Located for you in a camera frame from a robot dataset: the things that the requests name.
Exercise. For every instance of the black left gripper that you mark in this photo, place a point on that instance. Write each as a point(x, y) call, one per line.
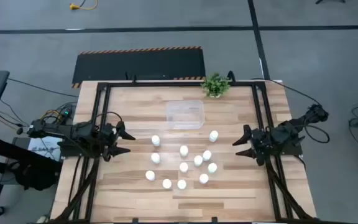
point(107, 137)

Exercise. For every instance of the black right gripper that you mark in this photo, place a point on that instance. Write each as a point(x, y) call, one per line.
point(261, 141)

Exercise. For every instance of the white plastic pill bottle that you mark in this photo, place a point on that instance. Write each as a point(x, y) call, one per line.
point(184, 150)
point(167, 183)
point(181, 184)
point(150, 175)
point(183, 167)
point(207, 155)
point(204, 178)
point(213, 136)
point(155, 140)
point(155, 158)
point(212, 168)
point(198, 160)

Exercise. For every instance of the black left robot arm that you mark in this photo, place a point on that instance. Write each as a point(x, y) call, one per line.
point(73, 132)

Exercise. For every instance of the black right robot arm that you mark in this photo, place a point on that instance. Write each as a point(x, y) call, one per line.
point(287, 130)

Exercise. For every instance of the clear plastic basket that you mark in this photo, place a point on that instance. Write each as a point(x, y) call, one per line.
point(185, 115)

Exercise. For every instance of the black controller box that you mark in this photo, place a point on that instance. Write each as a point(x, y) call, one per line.
point(67, 112)

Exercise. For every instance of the green plant in white pot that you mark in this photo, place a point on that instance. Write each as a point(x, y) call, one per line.
point(215, 85)

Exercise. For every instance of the white printed sheet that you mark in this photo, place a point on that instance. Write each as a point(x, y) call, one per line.
point(42, 149)

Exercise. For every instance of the black hazard-striped floor mat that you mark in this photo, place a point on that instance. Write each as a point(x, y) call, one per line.
point(135, 65)

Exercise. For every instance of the black metal table frame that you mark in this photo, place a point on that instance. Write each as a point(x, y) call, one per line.
point(166, 84)

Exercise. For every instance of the black desk leg frame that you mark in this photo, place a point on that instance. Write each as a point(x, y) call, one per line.
point(17, 152)

